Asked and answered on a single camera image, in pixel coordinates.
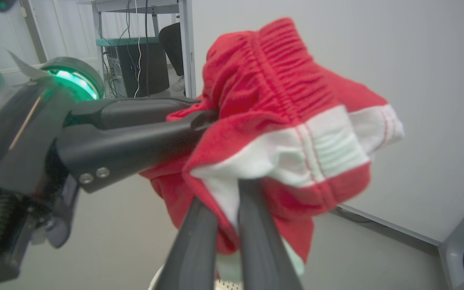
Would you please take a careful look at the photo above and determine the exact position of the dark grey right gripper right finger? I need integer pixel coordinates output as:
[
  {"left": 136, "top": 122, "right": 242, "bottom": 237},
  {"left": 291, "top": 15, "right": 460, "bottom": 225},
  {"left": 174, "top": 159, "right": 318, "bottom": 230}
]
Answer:
[{"left": 238, "top": 180, "right": 303, "bottom": 290}]

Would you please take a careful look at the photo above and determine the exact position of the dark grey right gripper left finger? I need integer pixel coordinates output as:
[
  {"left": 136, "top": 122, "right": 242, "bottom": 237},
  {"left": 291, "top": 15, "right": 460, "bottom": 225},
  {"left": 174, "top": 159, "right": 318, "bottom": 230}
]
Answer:
[{"left": 153, "top": 197, "right": 219, "bottom": 290}]

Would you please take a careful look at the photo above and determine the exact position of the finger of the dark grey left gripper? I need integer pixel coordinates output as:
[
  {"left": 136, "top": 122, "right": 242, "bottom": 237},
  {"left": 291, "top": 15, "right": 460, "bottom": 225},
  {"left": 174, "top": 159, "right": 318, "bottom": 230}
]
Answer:
[
  {"left": 56, "top": 109, "right": 220, "bottom": 193},
  {"left": 67, "top": 97, "right": 201, "bottom": 130}
]

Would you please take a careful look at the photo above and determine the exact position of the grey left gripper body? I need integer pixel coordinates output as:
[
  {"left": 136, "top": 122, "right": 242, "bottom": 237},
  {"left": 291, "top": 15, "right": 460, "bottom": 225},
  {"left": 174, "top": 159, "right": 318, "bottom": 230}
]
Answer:
[{"left": 0, "top": 56, "right": 106, "bottom": 289}]

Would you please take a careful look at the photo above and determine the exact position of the red and white knit garment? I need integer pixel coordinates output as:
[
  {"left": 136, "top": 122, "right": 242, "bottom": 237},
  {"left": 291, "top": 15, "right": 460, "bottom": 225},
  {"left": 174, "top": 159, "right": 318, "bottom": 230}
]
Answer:
[{"left": 139, "top": 17, "right": 405, "bottom": 279}]

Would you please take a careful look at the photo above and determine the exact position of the black computer tower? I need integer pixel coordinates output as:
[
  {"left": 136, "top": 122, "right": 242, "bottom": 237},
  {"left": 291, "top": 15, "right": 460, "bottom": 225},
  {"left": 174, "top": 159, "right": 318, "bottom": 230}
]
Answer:
[{"left": 105, "top": 42, "right": 170, "bottom": 98}]

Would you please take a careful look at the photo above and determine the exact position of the person's black trouser leg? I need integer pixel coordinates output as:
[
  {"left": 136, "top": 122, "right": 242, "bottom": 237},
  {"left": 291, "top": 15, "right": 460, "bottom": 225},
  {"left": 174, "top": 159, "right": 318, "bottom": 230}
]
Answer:
[{"left": 159, "top": 22, "right": 185, "bottom": 77}]

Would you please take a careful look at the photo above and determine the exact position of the white hanging cable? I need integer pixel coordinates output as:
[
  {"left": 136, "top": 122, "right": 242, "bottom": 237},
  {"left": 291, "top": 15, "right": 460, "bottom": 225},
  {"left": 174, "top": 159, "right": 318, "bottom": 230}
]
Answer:
[{"left": 134, "top": 0, "right": 142, "bottom": 98}]

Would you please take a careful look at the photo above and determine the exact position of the black hanging cable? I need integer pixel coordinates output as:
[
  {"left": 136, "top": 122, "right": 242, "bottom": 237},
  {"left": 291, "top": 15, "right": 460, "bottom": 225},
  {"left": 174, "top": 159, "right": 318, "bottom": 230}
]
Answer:
[{"left": 145, "top": 0, "right": 150, "bottom": 97}]

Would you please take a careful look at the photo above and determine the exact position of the grey metal desk frame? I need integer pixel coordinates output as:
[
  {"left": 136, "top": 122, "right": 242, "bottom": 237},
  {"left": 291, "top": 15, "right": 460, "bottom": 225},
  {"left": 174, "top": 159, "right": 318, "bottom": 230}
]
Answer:
[{"left": 77, "top": 0, "right": 197, "bottom": 99}]

